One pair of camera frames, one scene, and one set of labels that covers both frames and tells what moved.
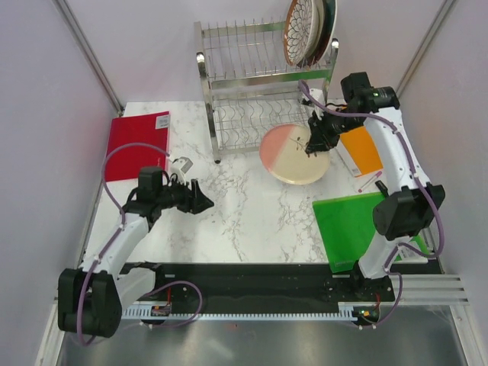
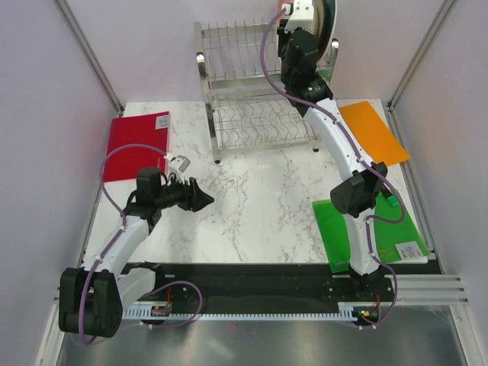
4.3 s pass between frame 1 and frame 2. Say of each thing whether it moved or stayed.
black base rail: stayed
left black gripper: stayed
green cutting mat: stayed
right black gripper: moved
